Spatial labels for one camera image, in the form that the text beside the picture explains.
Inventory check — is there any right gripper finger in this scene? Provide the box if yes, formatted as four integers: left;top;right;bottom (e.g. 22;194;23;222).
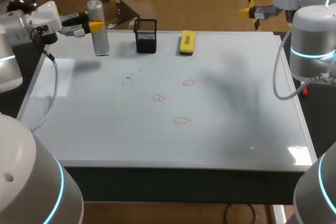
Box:
237;5;285;20

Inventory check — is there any large whiteboard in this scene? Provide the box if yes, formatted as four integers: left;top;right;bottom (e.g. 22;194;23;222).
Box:
16;30;318;174

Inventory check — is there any yellow whiteboard eraser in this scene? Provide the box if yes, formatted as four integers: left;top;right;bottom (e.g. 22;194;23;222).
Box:
178;29;196;57

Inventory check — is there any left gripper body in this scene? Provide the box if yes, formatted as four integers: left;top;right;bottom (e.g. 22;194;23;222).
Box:
30;1;63;34

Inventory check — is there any black mesh cup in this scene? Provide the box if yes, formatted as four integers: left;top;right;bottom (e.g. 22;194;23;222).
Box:
133;18;158;54

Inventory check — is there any grey hand-held probe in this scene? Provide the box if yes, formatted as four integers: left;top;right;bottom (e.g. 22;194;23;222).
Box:
87;0;110;57

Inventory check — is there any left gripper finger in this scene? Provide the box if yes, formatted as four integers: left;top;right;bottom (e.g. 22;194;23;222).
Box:
58;20;106;38
61;10;89;27

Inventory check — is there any black floor cable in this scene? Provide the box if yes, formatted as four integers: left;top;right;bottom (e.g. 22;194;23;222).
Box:
224;202;261;224

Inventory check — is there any brown cardboard box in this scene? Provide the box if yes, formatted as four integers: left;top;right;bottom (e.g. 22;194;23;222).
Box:
104;0;141;29

